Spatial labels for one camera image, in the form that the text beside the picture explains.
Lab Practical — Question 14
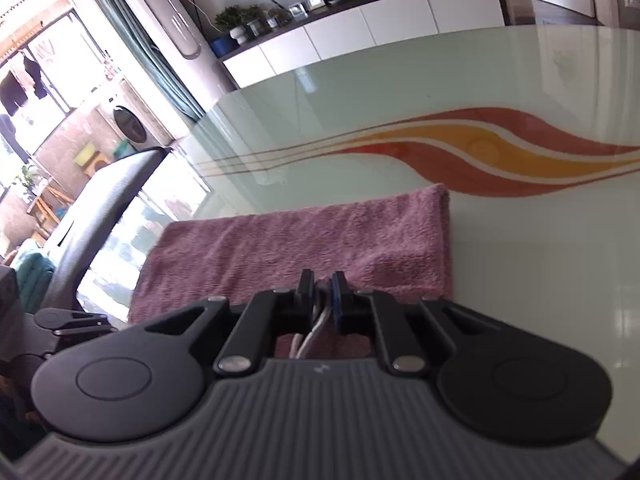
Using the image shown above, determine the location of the grey chair back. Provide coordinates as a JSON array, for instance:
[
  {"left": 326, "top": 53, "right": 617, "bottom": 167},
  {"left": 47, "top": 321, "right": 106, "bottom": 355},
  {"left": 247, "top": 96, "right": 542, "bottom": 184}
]
[{"left": 41, "top": 148, "right": 170, "bottom": 310}]

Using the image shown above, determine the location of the white standing air conditioner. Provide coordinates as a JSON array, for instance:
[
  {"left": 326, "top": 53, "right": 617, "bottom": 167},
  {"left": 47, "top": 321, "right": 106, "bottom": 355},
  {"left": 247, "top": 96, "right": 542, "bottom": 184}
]
[{"left": 125, "top": 0, "right": 234, "bottom": 110}]

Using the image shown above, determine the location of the white low cabinet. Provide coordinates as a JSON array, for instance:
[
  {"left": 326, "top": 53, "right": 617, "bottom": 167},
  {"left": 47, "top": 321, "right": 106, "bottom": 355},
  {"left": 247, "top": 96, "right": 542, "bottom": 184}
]
[{"left": 221, "top": 0, "right": 511, "bottom": 88}]

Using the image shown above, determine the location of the potted plant white pot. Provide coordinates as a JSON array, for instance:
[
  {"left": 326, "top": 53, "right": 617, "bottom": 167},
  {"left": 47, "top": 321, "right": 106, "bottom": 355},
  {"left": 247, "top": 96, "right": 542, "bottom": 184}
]
[{"left": 215, "top": 6, "right": 248, "bottom": 46}]

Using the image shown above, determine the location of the pink terry towel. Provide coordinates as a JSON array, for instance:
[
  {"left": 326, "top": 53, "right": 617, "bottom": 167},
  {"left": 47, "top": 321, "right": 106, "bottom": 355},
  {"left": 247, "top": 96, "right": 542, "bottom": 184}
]
[{"left": 127, "top": 182, "right": 455, "bottom": 361}]

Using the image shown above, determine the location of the wooden stool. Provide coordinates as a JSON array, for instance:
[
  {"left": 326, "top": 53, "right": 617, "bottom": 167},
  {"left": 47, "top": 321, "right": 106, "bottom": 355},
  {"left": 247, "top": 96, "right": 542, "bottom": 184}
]
[{"left": 26, "top": 178, "right": 75, "bottom": 238}]

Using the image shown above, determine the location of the green curtain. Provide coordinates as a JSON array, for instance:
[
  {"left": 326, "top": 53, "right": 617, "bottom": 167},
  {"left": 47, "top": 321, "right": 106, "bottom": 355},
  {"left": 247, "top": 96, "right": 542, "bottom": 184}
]
[{"left": 96, "top": 0, "right": 205, "bottom": 122}]

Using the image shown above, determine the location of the washing machine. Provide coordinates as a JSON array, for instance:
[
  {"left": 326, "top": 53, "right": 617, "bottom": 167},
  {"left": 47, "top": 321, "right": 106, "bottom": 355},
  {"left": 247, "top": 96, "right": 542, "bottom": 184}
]
[{"left": 96, "top": 78, "right": 174, "bottom": 152}]

